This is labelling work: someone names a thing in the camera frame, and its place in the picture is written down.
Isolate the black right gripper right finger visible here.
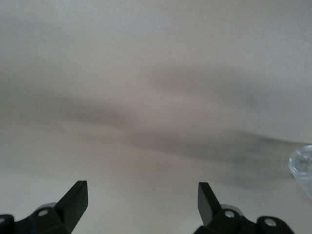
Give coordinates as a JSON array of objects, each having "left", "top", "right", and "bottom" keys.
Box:
[{"left": 194, "top": 181, "right": 294, "bottom": 234}]

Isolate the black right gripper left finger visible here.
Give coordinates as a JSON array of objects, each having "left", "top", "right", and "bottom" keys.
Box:
[{"left": 0, "top": 180, "right": 89, "bottom": 234}]

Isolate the clear plastic cup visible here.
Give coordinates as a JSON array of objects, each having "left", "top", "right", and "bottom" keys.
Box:
[{"left": 288, "top": 144, "right": 312, "bottom": 203}]

